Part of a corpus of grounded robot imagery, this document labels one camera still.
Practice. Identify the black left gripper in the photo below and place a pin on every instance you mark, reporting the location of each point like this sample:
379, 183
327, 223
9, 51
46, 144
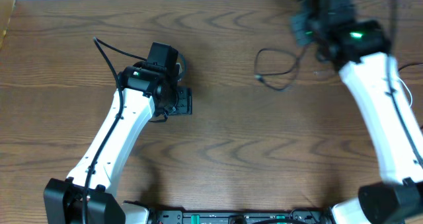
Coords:
184, 100

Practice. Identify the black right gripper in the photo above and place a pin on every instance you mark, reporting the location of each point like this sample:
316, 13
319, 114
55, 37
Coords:
297, 23

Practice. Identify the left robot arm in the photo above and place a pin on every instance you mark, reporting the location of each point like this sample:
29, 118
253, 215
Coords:
147, 93

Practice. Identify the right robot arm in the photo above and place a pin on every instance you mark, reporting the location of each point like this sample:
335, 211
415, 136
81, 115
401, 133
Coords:
360, 51

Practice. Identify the brown cardboard panel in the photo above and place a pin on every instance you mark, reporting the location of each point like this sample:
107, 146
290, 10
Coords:
6, 10

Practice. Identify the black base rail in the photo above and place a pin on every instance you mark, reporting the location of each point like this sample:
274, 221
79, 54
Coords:
231, 217

